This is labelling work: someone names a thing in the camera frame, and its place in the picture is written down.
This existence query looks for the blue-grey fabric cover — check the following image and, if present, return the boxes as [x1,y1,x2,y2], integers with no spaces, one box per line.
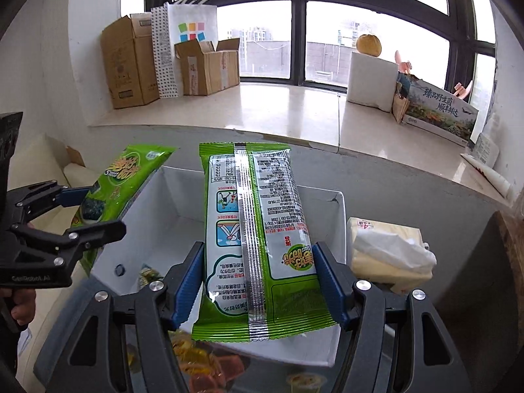
[33,211,524,393]

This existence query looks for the landscape printed carton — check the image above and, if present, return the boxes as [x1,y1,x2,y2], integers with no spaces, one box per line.
[392,71,479,147]

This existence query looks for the cream leather cushion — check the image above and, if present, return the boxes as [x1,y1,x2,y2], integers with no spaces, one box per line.
[6,133,88,230]

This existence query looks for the green snack packet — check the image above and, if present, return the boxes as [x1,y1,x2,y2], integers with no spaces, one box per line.
[192,142,338,342]
[71,144,178,277]

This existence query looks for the small wrapped jelly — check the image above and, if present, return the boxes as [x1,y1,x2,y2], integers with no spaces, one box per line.
[138,265,165,290]

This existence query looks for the white foam box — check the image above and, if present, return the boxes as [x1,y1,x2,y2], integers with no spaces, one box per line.
[347,51,404,113]

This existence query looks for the tall cardboard box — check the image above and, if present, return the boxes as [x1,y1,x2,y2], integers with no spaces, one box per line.
[101,13,160,110]

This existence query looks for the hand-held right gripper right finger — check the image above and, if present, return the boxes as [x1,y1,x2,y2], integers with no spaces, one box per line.
[313,241,471,393]

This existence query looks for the yellow jelly cup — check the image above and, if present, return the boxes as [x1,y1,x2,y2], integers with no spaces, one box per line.
[170,329,214,369]

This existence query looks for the white tube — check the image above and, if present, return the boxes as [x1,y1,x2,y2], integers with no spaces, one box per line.
[460,153,514,197]

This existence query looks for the white storage box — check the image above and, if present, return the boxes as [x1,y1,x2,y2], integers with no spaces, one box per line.
[91,165,348,368]

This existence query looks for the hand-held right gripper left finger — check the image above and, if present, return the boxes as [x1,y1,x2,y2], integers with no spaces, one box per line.
[35,241,205,393]

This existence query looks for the orange jelly cup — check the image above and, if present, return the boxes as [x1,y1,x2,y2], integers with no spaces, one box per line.
[192,354,251,393]

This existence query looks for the cream tissue pack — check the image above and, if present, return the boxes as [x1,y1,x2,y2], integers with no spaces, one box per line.
[347,217,438,294]

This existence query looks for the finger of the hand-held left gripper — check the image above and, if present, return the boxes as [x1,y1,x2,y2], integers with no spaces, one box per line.
[7,180,93,226]
[14,220,127,265]

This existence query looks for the open cardboard box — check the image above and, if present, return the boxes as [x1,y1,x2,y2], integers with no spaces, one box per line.
[175,38,241,97]

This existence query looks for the pale pudding cup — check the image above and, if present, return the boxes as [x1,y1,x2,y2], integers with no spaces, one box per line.
[286,372,327,393]

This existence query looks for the white printed packet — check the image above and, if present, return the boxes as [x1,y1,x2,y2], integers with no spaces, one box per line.
[475,133,500,168]

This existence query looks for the white bag coloured squares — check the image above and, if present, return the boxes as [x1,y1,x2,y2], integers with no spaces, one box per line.
[164,0,217,56]

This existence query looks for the dark window frame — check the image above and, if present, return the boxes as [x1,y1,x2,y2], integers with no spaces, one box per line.
[121,0,498,91]

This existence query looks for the person's left hand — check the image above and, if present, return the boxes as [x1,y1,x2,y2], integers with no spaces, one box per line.
[0,288,38,329]

